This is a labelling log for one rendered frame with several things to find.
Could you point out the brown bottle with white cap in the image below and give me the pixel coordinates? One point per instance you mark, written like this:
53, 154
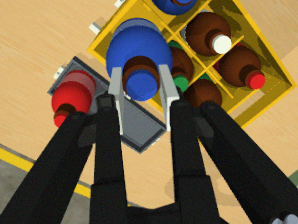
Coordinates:
207, 32

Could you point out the brown bottle with green cap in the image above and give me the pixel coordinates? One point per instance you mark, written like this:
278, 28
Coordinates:
203, 90
183, 68

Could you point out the grey flat tray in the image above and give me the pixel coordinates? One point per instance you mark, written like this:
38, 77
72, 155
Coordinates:
140, 128

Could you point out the blue bottle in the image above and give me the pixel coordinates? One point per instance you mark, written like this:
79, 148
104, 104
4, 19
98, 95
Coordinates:
173, 7
138, 46

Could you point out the brown bottle with red cap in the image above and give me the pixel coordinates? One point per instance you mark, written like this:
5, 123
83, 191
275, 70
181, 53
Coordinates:
239, 68

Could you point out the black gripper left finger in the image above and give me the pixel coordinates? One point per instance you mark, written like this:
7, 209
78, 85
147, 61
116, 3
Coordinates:
44, 194

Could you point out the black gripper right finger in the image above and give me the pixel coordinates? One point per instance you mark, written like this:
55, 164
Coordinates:
264, 192

